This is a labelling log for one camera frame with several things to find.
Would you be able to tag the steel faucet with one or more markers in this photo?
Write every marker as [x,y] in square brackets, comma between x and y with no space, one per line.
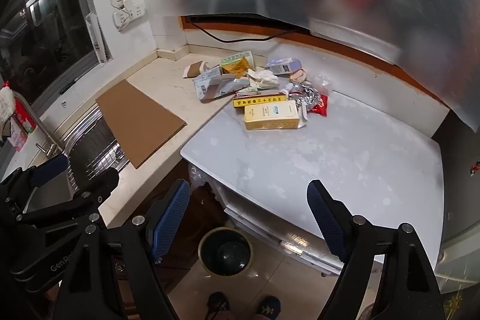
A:
[48,140]

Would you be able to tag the brown cardboard sheet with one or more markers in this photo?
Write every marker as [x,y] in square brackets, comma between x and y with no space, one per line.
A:
[138,121]

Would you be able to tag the white and red cloth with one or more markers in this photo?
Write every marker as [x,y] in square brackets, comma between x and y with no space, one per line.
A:
[5,98]

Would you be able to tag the small red item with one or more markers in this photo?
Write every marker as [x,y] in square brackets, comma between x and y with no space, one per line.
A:
[475,167]

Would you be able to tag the red snack packet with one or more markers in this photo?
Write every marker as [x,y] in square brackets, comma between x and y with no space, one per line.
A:
[320,108]

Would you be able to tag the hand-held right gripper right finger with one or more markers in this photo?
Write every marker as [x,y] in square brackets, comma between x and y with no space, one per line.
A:
[326,218]

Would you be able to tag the brown wooden frame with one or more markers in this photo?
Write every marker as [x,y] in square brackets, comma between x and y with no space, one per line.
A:
[375,59]

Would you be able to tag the torn white foil-lined carton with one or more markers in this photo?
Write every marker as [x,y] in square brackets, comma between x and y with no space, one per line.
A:
[210,84]

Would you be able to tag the dark round trash bin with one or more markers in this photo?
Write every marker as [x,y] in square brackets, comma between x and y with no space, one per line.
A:
[225,256]

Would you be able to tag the yellow packet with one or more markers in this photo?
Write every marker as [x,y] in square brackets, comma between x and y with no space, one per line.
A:
[236,69]

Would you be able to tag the small brown white box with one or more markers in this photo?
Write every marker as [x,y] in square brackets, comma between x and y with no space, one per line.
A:
[195,69]

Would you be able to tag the white wall socket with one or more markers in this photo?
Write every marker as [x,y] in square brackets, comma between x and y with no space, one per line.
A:
[127,18]

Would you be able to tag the white crumpled paper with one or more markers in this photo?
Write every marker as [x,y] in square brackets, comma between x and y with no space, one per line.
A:
[264,79]

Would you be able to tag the dark window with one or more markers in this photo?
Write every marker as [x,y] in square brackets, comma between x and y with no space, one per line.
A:
[48,24]

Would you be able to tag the white box with blue circles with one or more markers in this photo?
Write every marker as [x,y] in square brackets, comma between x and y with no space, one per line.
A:
[283,66]

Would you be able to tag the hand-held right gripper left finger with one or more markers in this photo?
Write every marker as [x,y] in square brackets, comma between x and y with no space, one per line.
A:
[172,215]

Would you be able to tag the silver foil wrapper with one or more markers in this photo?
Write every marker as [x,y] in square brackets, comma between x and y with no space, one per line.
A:
[305,95]

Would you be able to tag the dark patterned shoe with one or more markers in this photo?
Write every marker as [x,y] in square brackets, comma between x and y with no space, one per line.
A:
[270,307]
[218,305]

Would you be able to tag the white ribbed panel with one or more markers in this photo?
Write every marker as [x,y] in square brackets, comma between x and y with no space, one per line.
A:
[96,39]

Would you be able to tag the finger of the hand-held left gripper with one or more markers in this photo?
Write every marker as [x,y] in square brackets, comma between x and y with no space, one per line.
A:
[101,185]
[48,168]

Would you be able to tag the green packet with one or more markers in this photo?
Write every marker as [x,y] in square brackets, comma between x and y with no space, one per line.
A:
[234,58]

